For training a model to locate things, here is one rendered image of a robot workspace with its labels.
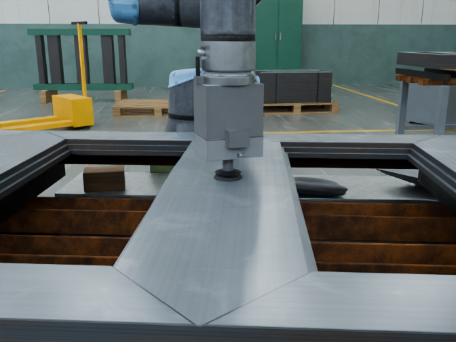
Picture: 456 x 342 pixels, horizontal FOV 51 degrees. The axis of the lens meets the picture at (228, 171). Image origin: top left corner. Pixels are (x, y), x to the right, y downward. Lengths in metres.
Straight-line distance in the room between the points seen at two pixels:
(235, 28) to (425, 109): 5.70
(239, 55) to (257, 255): 0.28
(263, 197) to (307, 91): 6.32
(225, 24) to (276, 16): 9.61
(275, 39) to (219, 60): 9.58
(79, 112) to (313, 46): 6.53
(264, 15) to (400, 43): 3.31
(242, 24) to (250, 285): 0.36
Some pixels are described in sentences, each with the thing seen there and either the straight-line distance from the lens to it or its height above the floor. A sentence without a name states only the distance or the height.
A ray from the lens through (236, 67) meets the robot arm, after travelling 0.65.
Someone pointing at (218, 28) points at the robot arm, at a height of 1.06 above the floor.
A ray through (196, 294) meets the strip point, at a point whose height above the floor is 0.85.
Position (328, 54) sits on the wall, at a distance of 11.19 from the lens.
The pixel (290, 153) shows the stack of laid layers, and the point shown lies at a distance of 0.98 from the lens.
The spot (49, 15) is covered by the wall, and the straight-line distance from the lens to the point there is 11.01.
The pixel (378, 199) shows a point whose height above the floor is 0.68.
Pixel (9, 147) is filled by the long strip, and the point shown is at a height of 0.84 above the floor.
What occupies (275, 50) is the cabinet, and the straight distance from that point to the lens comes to 10.25.
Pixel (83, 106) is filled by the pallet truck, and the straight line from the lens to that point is 5.85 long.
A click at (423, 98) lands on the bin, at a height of 0.33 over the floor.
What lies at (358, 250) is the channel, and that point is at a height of 0.71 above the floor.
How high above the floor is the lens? 1.05
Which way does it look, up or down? 16 degrees down
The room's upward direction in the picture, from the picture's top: straight up
